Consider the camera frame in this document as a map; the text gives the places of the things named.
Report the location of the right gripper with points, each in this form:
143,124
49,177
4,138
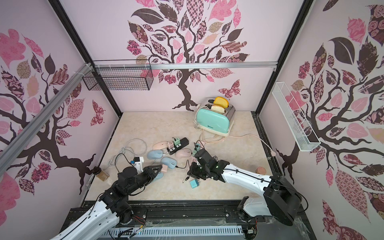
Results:
202,159

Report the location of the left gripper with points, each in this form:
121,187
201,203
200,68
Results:
149,172

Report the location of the pink charger plug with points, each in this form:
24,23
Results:
164,169

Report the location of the teal charger plug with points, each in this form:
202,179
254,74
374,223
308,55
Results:
194,184

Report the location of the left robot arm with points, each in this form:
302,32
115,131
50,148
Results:
112,207

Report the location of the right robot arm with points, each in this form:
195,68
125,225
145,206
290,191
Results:
277,198

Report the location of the blue mouse bottom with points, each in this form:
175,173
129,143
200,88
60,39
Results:
158,176

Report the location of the blue mouse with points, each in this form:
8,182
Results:
155,154
158,176
169,162

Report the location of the blue mouse top left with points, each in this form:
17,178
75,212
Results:
155,154

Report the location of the blue mouse middle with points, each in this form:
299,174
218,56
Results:
169,162

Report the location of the pink mouse middle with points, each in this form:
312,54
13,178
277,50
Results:
183,153

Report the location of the pink mouse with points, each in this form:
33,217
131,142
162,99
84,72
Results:
183,153
161,145

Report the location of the pink mouse top left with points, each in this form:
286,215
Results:
161,145

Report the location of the black power strip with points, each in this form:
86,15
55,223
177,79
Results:
173,149

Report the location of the green plug on black strip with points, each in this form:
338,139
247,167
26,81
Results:
176,141

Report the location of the mint green toaster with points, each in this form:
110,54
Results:
210,121

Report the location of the small brown jar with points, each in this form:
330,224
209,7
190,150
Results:
99,173

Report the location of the round clear coaster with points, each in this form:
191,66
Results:
261,171

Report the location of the pale toast slice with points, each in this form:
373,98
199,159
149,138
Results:
218,109

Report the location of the yellow toast slice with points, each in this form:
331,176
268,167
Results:
219,101

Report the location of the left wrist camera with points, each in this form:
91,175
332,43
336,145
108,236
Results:
137,162

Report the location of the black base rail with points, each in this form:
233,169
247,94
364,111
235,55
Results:
178,209

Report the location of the white slotted cable duct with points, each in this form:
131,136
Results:
170,232

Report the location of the black wire basket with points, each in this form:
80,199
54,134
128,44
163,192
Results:
129,75

